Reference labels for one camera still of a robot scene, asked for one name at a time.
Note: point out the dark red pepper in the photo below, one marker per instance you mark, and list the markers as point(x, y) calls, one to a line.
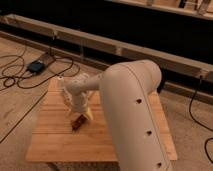
point(78, 122)

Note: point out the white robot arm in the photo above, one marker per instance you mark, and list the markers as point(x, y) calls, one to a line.
point(124, 93)

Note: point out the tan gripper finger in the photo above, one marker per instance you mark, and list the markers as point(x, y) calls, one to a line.
point(89, 114)
point(70, 113)

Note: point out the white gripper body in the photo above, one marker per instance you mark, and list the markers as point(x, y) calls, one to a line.
point(79, 103)

